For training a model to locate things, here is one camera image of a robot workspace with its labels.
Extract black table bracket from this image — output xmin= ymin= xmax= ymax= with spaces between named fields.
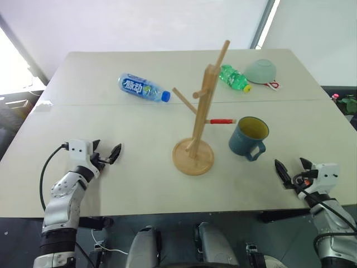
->
xmin=78 ymin=216 xmax=115 ymax=231

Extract small white block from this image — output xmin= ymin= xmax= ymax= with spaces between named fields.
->
xmin=34 ymin=101 xmax=54 ymax=113

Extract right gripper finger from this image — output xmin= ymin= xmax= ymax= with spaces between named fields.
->
xmin=274 ymin=159 xmax=292 ymax=189
xmin=299 ymin=157 xmax=313 ymax=171

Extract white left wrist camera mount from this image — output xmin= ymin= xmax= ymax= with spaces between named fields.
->
xmin=67 ymin=139 xmax=100 ymax=179

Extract green potted plant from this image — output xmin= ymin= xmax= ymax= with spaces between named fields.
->
xmin=336 ymin=94 xmax=357 ymax=116

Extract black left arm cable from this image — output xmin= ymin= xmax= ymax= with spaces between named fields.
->
xmin=39 ymin=142 xmax=70 ymax=212

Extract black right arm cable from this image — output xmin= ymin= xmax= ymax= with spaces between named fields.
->
xmin=292 ymin=173 xmax=357 ymax=253

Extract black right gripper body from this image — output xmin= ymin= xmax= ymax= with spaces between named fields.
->
xmin=291 ymin=169 xmax=319 ymax=194

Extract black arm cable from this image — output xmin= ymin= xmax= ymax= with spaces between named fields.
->
xmin=39 ymin=142 xmax=70 ymax=212
xmin=292 ymin=173 xmax=357 ymax=253

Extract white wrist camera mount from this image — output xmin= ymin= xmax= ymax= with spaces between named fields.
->
xmin=308 ymin=162 xmax=341 ymax=194
xmin=67 ymin=139 xmax=100 ymax=179

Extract blue enamel mug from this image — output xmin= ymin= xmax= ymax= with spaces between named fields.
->
xmin=228 ymin=116 xmax=270 ymax=162

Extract green plastic bottle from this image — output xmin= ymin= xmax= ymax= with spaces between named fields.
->
xmin=218 ymin=64 xmax=253 ymax=94

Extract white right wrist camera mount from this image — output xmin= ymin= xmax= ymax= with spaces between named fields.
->
xmin=308 ymin=162 xmax=341 ymax=194

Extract red and white cloth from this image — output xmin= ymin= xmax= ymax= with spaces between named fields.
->
xmin=263 ymin=79 xmax=283 ymax=92

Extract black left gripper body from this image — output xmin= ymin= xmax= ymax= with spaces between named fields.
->
xmin=90 ymin=153 xmax=113 ymax=171

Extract grey rounded robot leg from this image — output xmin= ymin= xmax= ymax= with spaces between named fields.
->
xmin=194 ymin=221 xmax=240 ymax=268
xmin=125 ymin=225 xmax=163 ymax=268

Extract pale green bowl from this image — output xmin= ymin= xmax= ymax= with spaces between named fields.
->
xmin=243 ymin=58 xmax=278 ymax=85

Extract wooden mug tree stand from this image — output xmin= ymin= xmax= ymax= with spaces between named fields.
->
xmin=171 ymin=40 xmax=237 ymax=176

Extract red tape mark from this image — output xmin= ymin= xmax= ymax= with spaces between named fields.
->
xmin=210 ymin=118 xmax=234 ymax=126

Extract thin white floor cable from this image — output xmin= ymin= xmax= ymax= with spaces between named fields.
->
xmin=91 ymin=228 xmax=129 ymax=256

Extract blue-label plastic bottle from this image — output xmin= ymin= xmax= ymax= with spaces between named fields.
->
xmin=117 ymin=73 xmax=172 ymax=103

